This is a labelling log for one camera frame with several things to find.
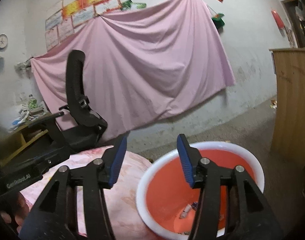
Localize pink floral tablecloth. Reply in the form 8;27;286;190
21;146;161;239

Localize green candy jar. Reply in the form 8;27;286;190
28;94;39;109

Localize person's left hand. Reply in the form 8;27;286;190
0;192;30;234

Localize pink hanging sheet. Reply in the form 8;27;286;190
31;0;236;141

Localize red fire extinguisher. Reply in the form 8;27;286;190
271;10;285;29

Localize wooden desk with shelf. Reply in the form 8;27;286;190
0;113;51;167

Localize wooden cabinet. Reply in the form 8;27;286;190
270;48;305;168

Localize trash scraps in bin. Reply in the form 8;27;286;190
179;202;198;219

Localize wall certificates cluster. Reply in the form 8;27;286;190
45;0;122;51

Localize red white trash bin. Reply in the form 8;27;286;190
136;141;265;239

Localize green pictures on wall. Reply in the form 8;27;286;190
120;0;146;11

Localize round wall clock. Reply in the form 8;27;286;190
0;34;8;50

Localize pile of papers on desk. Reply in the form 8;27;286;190
8;101;49;132

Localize black office chair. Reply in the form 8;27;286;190
27;49;109;153

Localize black object hanging on wall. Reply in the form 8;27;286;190
0;57;5;74

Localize green dustpan on wall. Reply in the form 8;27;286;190
207;5;225;30

